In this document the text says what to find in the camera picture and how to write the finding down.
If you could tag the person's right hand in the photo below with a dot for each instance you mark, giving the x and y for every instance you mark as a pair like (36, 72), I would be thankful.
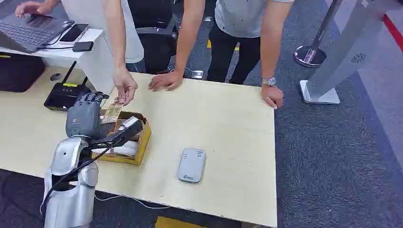
(33, 8)
(167, 81)

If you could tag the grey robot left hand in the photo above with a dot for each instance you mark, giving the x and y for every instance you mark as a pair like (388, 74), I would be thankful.
(83, 118)

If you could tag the person's left hand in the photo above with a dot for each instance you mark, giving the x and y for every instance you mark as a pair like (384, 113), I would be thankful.
(272, 96)
(126, 85)

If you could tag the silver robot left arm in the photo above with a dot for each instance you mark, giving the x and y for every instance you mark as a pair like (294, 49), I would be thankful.
(71, 201)

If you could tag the silver wristwatch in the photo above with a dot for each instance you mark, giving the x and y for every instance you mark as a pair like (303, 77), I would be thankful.
(269, 81)

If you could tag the grey laptop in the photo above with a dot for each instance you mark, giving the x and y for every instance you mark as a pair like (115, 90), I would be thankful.
(26, 31)

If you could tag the black router with antennas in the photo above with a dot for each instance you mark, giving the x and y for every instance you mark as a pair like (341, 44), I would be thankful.
(64, 96)

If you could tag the metal floor socket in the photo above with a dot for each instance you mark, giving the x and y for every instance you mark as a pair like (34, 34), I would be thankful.
(197, 74)

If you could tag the white side table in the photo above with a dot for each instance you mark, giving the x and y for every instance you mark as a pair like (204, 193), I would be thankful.
(96, 59)

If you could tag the black office chair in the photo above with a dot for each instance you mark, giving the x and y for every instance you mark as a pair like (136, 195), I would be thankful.
(156, 41)

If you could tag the smartphone with black screen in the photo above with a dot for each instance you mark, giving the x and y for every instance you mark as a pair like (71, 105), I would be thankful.
(74, 32)

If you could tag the small round grey disc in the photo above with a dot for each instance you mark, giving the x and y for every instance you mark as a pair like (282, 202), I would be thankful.
(55, 76)

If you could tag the white card stack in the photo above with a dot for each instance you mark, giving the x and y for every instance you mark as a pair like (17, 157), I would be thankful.
(126, 148)

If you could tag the person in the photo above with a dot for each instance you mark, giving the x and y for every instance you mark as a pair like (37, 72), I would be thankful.
(239, 19)
(85, 15)

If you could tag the small black device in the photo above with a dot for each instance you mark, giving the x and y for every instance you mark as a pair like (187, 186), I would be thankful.
(83, 46)

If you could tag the wooden card box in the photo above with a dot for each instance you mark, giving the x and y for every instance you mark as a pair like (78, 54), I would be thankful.
(143, 141)

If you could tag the black case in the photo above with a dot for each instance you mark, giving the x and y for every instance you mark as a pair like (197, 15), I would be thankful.
(20, 72)

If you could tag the white floor stand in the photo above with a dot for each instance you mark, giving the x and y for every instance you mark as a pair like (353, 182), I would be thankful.
(343, 56)

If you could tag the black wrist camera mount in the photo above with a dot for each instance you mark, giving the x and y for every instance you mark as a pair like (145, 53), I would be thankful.
(126, 131)

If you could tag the chrome stanchion post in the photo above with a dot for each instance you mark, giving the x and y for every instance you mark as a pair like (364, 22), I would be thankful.
(310, 56)

